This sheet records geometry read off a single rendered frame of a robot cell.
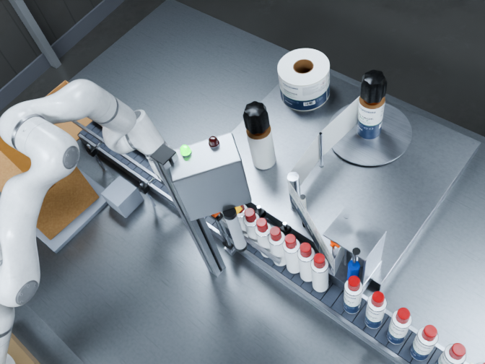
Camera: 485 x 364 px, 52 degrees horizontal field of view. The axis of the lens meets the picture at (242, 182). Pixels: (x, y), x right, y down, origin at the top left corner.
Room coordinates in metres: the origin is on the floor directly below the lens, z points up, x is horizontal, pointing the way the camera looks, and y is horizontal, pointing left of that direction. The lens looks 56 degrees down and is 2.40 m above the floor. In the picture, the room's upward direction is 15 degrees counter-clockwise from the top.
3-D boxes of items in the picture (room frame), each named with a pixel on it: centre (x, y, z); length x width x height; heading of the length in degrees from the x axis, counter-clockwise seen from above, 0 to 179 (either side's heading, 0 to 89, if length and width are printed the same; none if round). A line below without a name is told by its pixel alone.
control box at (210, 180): (0.74, 0.08, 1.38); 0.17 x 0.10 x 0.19; 93
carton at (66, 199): (1.22, 0.74, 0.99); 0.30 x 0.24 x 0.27; 34
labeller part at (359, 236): (0.60, -0.26, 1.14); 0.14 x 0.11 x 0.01; 38
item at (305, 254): (0.62, -0.13, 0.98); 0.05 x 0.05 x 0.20
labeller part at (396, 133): (1.10, -0.51, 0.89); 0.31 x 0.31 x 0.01
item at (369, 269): (0.59, -0.26, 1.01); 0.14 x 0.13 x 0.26; 38
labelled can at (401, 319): (0.37, -0.32, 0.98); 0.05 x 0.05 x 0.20
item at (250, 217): (0.78, 0.00, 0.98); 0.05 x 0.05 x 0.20
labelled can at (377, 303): (0.43, -0.27, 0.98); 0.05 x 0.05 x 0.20
